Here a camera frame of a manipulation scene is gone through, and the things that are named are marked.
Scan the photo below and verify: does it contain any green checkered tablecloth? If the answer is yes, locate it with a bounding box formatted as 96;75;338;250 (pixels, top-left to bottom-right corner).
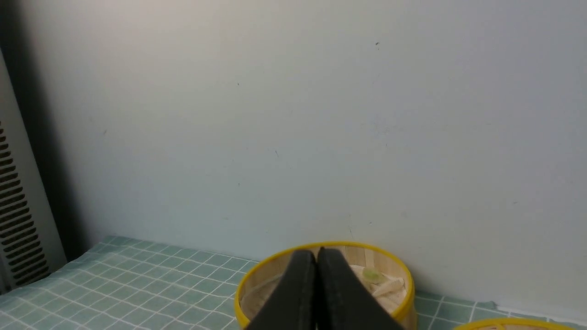
1;236;586;330

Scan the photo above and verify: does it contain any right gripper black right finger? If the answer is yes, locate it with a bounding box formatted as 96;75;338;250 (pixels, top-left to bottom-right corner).
316;247;403;330

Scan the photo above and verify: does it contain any small green dumpling in steamer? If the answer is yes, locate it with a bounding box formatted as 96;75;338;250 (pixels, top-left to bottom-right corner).
361;268;387;284

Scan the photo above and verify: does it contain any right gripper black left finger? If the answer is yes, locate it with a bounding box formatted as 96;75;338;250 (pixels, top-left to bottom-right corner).
247;249;317;330

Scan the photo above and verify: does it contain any yellow-rimmed wooden steamer basket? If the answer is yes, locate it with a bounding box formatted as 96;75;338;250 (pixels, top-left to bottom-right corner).
233;242;417;330

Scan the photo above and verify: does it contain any grey vented appliance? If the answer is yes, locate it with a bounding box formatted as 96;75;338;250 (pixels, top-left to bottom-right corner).
0;58;66;294

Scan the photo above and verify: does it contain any white dumpling in steamer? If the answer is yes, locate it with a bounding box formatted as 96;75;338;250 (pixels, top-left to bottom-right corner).
369;278;406;298

